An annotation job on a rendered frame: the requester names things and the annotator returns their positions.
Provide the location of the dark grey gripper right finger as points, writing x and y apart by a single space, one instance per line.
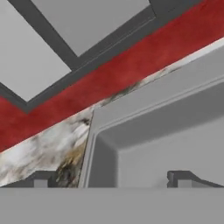
178 179

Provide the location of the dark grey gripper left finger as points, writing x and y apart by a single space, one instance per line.
43 179

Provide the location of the grey sink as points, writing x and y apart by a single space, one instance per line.
163 137

